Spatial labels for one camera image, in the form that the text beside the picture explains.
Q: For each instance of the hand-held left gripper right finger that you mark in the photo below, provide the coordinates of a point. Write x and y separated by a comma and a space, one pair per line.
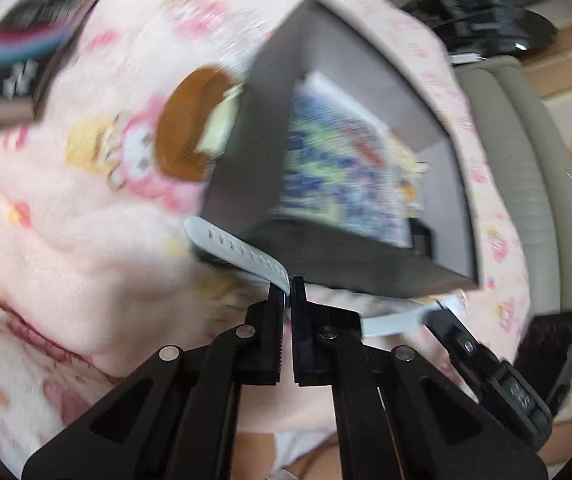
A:
297, 330

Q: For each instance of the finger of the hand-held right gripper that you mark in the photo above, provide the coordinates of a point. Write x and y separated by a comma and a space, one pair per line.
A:
466, 345

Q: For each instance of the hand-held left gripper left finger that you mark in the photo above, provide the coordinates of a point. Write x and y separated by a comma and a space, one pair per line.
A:
277, 330

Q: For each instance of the clear-sleeved printed card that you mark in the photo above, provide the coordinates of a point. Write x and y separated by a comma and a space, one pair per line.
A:
336, 175

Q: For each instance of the black box container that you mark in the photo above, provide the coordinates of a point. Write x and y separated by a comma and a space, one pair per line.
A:
266, 110

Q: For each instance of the grey padded bed edge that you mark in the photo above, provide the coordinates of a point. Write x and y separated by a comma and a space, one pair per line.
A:
516, 160

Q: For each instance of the pink cartoon printed blanket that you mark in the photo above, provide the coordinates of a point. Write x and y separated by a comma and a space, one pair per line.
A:
65, 210

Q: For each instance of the pink patterned sheet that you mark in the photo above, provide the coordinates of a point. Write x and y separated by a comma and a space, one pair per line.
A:
5, 360

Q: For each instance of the small white device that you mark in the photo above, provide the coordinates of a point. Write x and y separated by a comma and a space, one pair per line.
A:
463, 58

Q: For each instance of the black round table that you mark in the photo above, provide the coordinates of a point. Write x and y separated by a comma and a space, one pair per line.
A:
516, 30

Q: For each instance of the purple and black box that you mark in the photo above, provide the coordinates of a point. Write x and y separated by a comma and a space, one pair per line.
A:
30, 35

